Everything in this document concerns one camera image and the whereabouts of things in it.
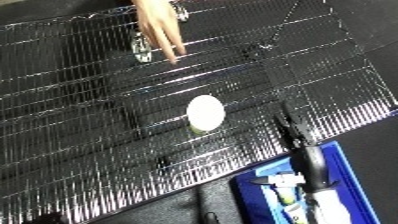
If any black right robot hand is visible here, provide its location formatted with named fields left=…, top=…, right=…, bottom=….
left=248, top=112, right=343, bottom=195

